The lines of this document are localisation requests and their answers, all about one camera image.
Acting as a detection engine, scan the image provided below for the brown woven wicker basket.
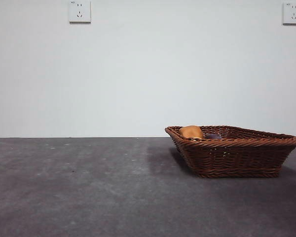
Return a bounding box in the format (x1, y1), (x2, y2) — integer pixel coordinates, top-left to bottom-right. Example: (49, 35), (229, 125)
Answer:
(164, 125), (296, 179)

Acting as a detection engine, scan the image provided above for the white wall socket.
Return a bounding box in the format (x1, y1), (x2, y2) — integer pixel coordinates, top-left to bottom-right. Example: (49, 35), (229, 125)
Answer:
(69, 0), (92, 24)
(282, 2), (296, 26)

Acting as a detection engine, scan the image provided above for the brown potato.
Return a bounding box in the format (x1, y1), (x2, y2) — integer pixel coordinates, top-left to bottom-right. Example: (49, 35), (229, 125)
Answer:
(179, 125), (204, 139)

